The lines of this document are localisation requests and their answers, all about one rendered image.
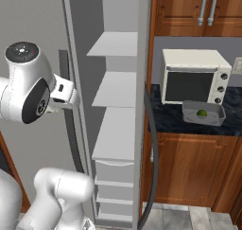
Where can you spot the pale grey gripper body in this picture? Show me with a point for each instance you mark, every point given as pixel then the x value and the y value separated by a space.
pixel 72 102

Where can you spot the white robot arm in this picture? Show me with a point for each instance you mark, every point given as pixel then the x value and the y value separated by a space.
pixel 28 82

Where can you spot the grey tupperware container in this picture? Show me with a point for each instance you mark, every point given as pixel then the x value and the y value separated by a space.
pixel 189 115

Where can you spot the green lime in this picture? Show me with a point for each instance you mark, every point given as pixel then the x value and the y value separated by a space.
pixel 201 113

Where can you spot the medium grey fridge shelf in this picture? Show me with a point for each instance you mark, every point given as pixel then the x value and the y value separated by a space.
pixel 118 90

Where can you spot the large grey fridge shelf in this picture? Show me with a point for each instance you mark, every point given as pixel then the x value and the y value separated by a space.
pixel 116 136

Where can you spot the small grey fridge shelf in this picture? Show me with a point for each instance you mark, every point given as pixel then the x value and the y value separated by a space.
pixel 116 44

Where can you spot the white fridge drawer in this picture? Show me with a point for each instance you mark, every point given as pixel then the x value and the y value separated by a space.
pixel 113 172

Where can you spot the grey fridge door seen edge-on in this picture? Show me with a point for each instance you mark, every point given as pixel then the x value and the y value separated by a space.
pixel 142 50

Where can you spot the grey fridge door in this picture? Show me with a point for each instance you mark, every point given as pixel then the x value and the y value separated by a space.
pixel 38 16

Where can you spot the grey fridge cabinet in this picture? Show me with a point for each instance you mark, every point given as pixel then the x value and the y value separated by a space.
pixel 121 9

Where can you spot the white toaster oven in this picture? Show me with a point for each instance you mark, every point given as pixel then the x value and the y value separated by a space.
pixel 192 82

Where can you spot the wooden base cupboard door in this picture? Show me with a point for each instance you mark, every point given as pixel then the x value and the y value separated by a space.
pixel 192 167

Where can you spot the wooden corner base cupboard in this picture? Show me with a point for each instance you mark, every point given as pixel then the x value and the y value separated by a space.
pixel 231 183

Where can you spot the wooden wall cupboard door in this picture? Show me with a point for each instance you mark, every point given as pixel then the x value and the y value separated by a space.
pixel 230 9
pixel 176 9

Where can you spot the white wall socket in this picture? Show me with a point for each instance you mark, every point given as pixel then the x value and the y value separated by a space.
pixel 238 66

